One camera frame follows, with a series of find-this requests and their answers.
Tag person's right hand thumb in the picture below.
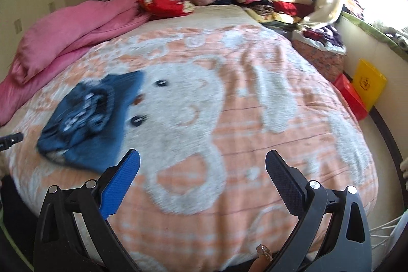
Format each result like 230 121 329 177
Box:
248 244 273 272

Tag red box by wall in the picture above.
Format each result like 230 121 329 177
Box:
334 74 368 121

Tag yellow paper bag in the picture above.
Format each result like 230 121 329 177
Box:
352 59 387 112

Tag purple clothes on pillow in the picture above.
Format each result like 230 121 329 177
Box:
292 25 347 55

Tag orange white patterned bedspread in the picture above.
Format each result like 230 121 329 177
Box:
1 6 378 271

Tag white wire rack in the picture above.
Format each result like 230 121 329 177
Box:
370 211 407 259

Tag blue denim lace-trimmed pants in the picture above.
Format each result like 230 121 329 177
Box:
37 71 145 173

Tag red garment near headboard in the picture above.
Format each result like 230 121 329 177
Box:
136 0 195 19

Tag pink folded quilt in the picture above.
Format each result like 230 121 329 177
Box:
1 0 150 125

